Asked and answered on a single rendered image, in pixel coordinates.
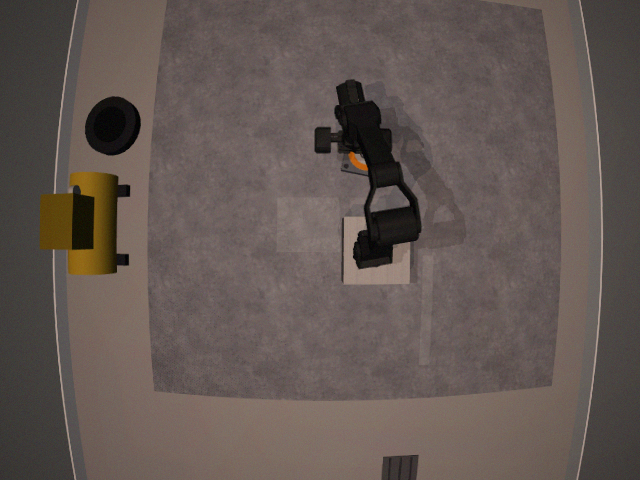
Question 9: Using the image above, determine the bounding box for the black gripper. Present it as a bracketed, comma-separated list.
[314, 127, 393, 154]

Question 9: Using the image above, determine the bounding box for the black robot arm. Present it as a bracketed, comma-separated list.
[334, 79, 421, 269]

